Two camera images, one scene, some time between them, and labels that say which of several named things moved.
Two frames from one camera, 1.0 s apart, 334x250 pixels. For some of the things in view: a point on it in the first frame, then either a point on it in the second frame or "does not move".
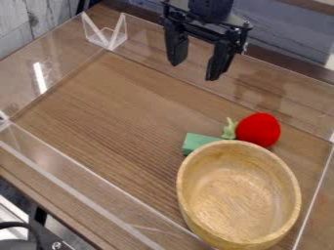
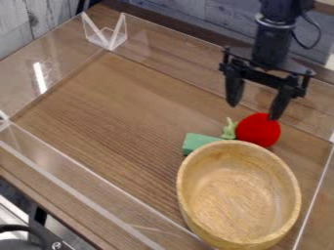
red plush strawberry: [257, 128] does not move
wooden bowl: [240, 194] does not move
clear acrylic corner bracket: [108, 38] does not move
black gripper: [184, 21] to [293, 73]
